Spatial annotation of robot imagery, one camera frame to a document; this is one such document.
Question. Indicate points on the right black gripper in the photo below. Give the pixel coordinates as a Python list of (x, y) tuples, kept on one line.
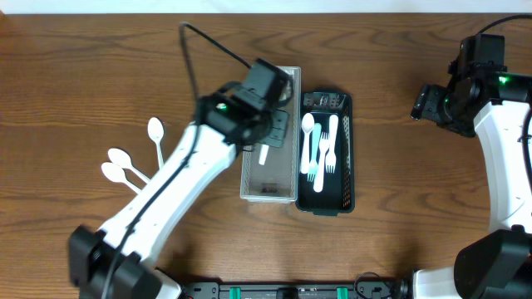
[(426, 105)]

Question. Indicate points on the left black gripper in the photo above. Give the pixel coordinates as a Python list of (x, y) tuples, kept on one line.
[(275, 128)]

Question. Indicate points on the white plastic spoon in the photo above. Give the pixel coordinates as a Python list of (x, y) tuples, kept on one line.
[(156, 132), (307, 127), (263, 153)]

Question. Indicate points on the pale green plastic fork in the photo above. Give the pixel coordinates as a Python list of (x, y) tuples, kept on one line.
[(313, 166)]

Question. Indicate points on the white plastic fork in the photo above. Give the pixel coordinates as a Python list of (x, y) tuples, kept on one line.
[(323, 149), (331, 159)]

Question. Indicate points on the black plastic basket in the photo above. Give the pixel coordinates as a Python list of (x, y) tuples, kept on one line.
[(338, 195)]

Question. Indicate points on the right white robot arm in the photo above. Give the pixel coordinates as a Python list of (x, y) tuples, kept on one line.
[(495, 107)]

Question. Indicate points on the clear plastic basket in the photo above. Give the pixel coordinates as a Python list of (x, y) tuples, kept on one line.
[(276, 180)]

